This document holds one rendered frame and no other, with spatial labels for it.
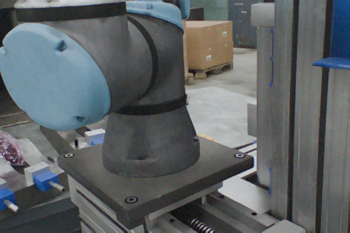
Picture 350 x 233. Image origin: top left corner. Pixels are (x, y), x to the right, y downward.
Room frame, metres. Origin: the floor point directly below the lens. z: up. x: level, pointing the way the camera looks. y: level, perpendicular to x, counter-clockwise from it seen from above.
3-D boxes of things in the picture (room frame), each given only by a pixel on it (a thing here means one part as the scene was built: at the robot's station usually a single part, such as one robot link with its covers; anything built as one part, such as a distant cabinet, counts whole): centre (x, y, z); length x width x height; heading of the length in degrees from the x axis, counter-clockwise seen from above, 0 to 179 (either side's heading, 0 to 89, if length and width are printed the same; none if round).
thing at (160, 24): (0.56, 0.03, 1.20); 0.13 x 0.12 x 0.14; 151
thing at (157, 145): (0.57, 0.03, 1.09); 0.15 x 0.15 x 0.10
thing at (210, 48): (6.31, -0.37, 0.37); 1.20 x 0.82 x 0.74; 47
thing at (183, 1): (1.09, -0.01, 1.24); 0.11 x 0.11 x 0.08; 74
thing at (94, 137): (1.00, 0.18, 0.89); 0.13 x 0.05 x 0.05; 28
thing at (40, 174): (0.88, 0.30, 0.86); 0.13 x 0.05 x 0.05; 45
